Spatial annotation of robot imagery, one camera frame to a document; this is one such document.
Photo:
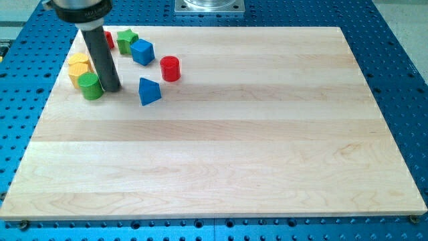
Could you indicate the left board corner screw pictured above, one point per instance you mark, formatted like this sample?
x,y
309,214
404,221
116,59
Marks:
x,y
23,225

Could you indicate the blue cube block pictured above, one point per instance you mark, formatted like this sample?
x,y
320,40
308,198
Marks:
x,y
142,52

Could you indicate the yellow block rear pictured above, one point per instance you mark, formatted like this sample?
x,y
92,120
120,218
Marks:
x,y
80,58

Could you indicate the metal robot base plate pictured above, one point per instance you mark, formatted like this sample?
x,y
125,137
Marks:
x,y
209,6

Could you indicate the green star block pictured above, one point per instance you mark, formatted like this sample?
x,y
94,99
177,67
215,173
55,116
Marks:
x,y
125,39

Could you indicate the board corner screw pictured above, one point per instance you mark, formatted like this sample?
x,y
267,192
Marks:
x,y
23,225
414,219

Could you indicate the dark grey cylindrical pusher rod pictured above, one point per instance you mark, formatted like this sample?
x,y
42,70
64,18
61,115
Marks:
x,y
101,56

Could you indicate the light wooden board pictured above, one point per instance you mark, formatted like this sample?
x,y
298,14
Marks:
x,y
264,122

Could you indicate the blue triangle block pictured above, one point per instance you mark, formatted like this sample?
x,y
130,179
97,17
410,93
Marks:
x,y
149,91

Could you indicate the red block behind rod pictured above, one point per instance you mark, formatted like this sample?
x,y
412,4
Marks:
x,y
109,39

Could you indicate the green cylinder block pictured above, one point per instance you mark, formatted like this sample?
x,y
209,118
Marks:
x,y
90,86

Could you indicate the yellow hexagon block front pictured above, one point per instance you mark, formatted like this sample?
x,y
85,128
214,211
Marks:
x,y
76,70

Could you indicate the right board corner screw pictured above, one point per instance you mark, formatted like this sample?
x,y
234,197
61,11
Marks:
x,y
414,219

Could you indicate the red cylinder block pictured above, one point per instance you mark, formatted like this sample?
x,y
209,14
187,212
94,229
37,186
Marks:
x,y
170,68

